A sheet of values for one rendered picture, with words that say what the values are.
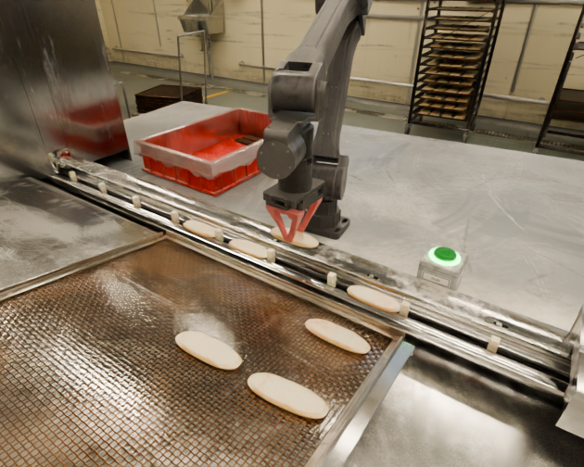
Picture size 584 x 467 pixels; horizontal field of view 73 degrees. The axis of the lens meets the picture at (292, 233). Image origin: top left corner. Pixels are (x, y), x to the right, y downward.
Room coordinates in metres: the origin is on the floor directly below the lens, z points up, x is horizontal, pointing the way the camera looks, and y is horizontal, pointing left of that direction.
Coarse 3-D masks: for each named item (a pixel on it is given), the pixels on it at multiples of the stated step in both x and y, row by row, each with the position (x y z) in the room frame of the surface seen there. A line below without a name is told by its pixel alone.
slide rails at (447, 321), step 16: (80, 176) 1.05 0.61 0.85; (96, 192) 0.95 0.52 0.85; (112, 192) 0.96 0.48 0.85; (160, 208) 0.86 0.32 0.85; (176, 224) 0.78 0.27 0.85; (208, 224) 0.78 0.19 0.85; (288, 256) 0.66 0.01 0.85; (320, 272) 0.60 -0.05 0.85; (336, 288) 0.56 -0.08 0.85; (432, 320) 0.48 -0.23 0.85; (448, 320) 0.48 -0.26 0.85; (448, 336) 0.44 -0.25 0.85; (480, 336) 0.44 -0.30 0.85; (512, 352) 0.41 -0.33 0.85; (528, 352) 0.41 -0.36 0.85; (528, 368) 0.38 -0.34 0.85; (560, 368) 0.38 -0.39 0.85; (560, 384) 0.35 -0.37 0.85
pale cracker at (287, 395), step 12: (264, 372) 0.31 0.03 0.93; (252, 384) 0.29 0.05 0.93; (264, 384) 0.29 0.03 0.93; (276, 384) 0.29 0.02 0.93; (288, 384) 0.29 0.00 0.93; (264, 396) 0.28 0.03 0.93; (276, 396) 0.28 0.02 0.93; (288, 396) 0.28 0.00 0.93; (300, 396) 0.28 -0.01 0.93; (312, 396) 0.28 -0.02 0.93; (288, 408) 0.26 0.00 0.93; (300, 408) 0.26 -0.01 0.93; (312, 408) 0.26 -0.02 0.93; (324, 408) 0.27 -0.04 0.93
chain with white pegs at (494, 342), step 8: (64, 176) 1.08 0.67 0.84; (72, 176) 1.04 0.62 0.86; (104, 184) 0.96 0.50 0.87; (104, 192) 0.96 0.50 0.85; (136, 200) 0.88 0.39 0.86; (144, 208) 0.88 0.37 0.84; (176, 216) 0.80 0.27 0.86; (216, 232) 0.73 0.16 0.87; (272, 248) 0.66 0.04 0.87; (272, 256) 0.65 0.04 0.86; (280, 264) 0.64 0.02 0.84; (320, 280) 0.59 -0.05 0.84; (328, 280) 0.57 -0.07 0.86; (400, 304) 0.50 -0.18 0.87; (408, 304) 0.49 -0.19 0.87; (400, 312) 0.49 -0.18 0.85; (408, 312) 0.50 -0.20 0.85; (416, 320) 0.49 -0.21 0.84; (440, 328) 0.47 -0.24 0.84; (456, 336) 0.45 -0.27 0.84; (496, 336) 0.42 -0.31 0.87; (496, 344) 0.41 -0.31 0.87; (496, 352) 0.42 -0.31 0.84; (520, 360) 0.40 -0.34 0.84; (536, 368) 0.39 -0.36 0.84; (552, 376) 0.37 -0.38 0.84
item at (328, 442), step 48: (144, 240) 0.63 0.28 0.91; (48, 288) 0.46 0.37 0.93; (288, 288) 0.51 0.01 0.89; (0, 336) 0.35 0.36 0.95; (288, 336) 0.39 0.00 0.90; (384, 336) 0.40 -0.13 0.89; (96, 384) 0.28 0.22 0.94; (192, 384) 0.29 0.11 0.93; (240, 384) 0.30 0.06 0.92; (336, 384) 0.31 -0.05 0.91; (0, 432) 0.22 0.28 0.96; (240, 432) 0.23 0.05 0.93; (336, 432) 0.24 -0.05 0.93
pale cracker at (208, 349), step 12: (180, 336) 0.37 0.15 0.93; (192, 336) 0.36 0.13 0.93; (204, 336) 0.37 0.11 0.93; (192, 348) 0.34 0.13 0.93; (204, 348) 0.34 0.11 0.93; (216, 348) 0.34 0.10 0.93; (228, 348) 0.35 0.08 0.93; (204, 360) 0.33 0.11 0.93; (216, 360) 0.33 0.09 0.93; (228, 360) 0.33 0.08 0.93; (240, 360) 0.33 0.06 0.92
